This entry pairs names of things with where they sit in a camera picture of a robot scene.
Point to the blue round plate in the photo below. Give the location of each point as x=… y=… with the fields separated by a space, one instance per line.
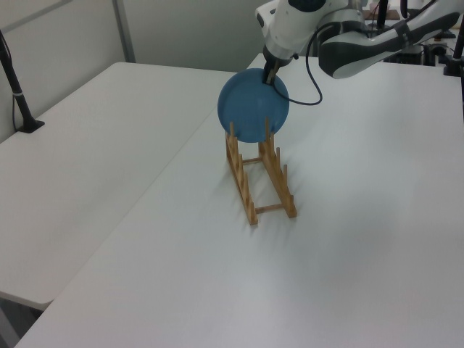
x=250 y=108

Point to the brown wooden board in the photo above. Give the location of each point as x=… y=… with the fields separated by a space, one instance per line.
x=393 y=14

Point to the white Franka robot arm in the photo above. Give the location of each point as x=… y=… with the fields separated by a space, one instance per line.
x=366 y=43

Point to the white gripper, dark base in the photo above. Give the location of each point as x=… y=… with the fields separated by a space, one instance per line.
x=290 y=29

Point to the black camera pole with clamp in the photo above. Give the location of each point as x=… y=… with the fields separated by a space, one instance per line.
x=16 y=90
x=457 y=47

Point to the wooden plate rack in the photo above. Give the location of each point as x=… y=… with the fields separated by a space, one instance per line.
x=250 y=192

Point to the dark equipment box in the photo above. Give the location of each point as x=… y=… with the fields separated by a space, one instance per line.
x=413 y=54

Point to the thin black pole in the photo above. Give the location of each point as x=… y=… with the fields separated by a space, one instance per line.
x=381 y=12

